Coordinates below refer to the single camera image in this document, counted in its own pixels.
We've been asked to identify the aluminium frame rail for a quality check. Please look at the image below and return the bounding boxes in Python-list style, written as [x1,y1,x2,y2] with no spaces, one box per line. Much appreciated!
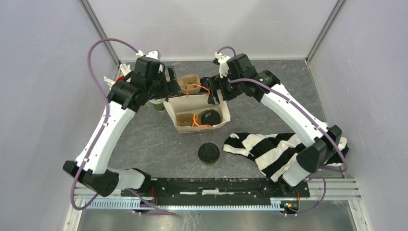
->
[63,178,371,231]

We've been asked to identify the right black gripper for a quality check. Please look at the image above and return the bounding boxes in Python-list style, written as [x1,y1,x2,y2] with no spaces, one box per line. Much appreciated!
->
[207,71,244,105]

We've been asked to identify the white wrapped straws bundle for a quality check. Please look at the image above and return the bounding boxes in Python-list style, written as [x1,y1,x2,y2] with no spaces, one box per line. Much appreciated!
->
[104,64,131,89]

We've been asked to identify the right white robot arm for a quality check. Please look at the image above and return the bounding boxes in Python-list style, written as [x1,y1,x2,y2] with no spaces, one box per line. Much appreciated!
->
[205,51,345,196]

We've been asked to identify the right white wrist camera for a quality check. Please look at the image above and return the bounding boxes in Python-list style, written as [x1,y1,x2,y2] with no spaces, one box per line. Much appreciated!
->
[214,52,230,78]

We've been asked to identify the green paper coffee cup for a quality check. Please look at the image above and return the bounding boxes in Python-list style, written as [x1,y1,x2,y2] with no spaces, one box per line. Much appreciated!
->
[201,160,217,167]

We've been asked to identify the brown paper bag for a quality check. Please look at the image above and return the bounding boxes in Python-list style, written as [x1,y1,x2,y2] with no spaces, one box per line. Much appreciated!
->
[164,86,231,133]

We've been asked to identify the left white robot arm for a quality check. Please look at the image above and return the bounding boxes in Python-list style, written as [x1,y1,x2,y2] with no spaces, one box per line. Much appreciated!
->
[63,56,180,197]

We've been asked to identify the purple cable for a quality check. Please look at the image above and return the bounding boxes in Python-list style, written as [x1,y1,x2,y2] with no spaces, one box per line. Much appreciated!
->
[70,38,177,216]
[217,46,349,217]

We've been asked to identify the black white striped cloth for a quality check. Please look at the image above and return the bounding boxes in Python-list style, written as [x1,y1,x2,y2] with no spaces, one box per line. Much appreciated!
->
[222,131,349,183]

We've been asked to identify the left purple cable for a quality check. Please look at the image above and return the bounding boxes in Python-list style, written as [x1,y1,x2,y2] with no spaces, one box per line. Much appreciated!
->
[70,38,177,216]

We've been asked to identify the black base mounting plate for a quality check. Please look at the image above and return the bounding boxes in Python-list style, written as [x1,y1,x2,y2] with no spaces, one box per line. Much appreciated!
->
[135,178,310,206]

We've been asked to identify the black coffee lid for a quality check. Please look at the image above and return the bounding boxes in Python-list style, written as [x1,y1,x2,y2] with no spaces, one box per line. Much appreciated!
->
[198,142,220,161]
[199,109,221,126]

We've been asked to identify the brown cardboard cup carrier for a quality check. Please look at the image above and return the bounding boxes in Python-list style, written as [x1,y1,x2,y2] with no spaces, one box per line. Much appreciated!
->
[177,74,201,95]

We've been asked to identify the stack of paper cups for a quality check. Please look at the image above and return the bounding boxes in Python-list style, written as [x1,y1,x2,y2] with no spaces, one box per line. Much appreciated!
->
[150,99,166,112]

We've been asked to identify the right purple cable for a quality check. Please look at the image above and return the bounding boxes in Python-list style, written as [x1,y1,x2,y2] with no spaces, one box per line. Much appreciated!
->
[217,46,349,217]

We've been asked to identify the red plastic cup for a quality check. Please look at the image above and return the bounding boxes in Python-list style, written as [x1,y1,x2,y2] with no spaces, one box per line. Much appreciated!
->
[116,76,126,82]

